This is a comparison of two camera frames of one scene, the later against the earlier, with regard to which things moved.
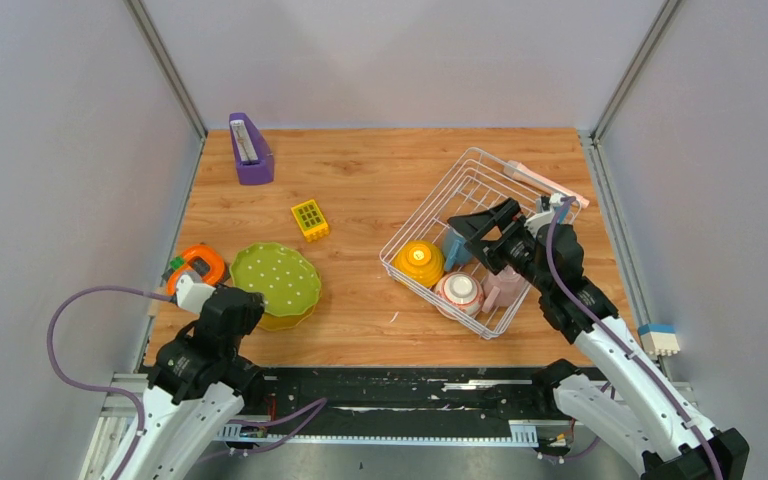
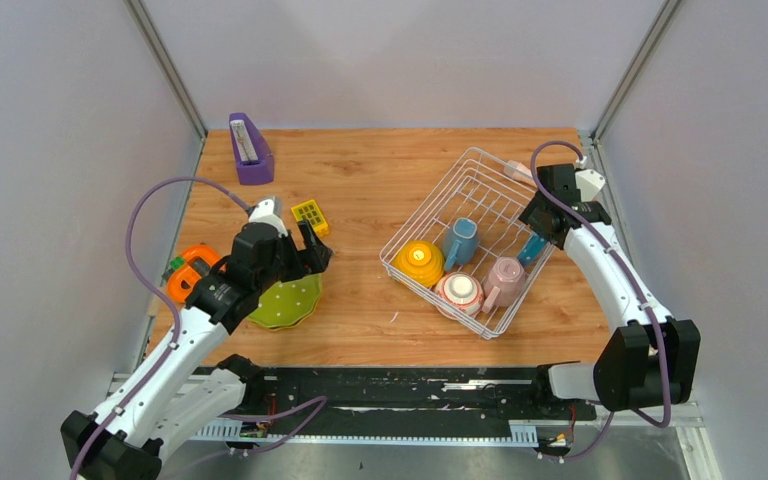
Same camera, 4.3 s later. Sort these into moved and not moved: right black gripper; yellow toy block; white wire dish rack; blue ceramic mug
Moved: right black gripper
Not moved: yellow toy block; white wire dish rack; blue ceramic mug
